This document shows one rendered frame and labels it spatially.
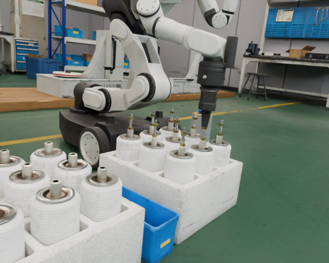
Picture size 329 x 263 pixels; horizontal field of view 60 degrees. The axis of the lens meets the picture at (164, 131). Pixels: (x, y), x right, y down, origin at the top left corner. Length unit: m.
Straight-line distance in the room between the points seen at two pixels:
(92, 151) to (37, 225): 0.82
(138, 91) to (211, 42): 0.57
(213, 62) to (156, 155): 0.35
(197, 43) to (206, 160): 0.38
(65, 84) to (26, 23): 4.42
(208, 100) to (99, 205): 0.47
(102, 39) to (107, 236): 2.94
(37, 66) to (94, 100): 3.82
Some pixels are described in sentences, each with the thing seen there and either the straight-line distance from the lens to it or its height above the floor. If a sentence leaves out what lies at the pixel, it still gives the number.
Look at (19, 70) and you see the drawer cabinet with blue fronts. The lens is 6.40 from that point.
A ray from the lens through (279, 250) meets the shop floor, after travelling 1.02.
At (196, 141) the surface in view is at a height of 0.24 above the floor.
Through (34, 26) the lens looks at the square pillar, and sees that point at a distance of 7.36.
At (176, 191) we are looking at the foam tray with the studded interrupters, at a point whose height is 0.17.
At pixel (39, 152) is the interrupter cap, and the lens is 0.88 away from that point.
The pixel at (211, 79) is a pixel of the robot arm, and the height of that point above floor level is 0.49.
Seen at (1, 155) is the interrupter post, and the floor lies 0.27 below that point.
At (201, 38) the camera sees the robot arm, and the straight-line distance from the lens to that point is 0.92.
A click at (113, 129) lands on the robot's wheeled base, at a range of 1.38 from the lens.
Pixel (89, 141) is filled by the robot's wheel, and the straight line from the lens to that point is 1.42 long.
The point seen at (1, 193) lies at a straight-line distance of 0.81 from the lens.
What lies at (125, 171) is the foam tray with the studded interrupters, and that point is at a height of 0.16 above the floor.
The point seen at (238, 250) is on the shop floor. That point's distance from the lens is 0.96.
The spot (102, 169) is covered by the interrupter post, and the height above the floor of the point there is 0.28.
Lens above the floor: 0.54
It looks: 14 degrees down
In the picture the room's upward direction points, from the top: 5 degrees clockwise
